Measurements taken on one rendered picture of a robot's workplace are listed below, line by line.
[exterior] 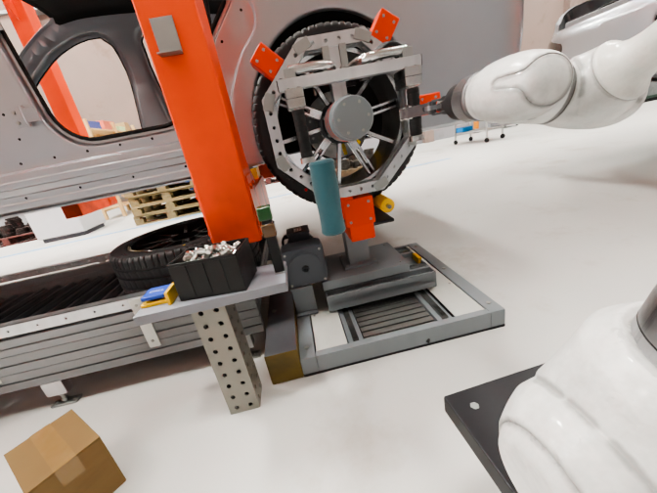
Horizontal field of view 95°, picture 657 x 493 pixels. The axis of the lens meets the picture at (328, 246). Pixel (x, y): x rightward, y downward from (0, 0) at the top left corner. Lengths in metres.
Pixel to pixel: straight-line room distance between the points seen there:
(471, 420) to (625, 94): 0.59
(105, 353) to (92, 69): 9.36
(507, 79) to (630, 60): 0.17
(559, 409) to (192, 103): 1.02
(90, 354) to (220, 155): 0.94
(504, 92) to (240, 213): 0.78
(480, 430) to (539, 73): 0.57
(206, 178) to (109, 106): 9.26
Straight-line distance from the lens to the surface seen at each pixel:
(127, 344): 1.47
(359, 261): 1.43
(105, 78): 10.34
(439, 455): 0.99
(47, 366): 1.65
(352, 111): 1.03
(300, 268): 1.26
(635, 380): 0.33
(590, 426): 0.35
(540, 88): 0.59
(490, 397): 0.71
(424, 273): 1.42
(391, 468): 0.97
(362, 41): 1.22
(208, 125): 1.04
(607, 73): 0.69
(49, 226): 6.80
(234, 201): 1.04
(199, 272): 0.91
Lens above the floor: 0.82
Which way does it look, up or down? 20 degrees down
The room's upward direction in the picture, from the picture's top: 11 degrees counter-clockwise
